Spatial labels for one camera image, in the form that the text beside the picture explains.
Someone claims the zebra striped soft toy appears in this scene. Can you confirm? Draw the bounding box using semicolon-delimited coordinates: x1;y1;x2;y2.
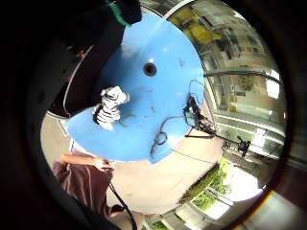
92;84;131;131

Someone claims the black overhead bar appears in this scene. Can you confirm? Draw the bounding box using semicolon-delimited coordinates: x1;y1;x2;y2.
203;70;283;84

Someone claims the the person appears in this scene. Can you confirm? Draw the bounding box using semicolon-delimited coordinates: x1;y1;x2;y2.
52;152;127;221

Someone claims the green hedge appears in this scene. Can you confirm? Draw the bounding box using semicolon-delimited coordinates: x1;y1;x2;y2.
177;161;233;212

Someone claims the black device with wires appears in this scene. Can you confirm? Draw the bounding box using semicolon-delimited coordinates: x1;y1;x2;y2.
182;94;219;140

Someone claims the grey cable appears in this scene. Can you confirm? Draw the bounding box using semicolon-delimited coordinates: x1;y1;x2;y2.
149;114;187;160

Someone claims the black camera tripod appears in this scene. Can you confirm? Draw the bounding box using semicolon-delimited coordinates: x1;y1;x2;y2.
222;135;252;159

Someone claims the black glove cable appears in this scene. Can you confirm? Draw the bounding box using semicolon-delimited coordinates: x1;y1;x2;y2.
106;180;138;230

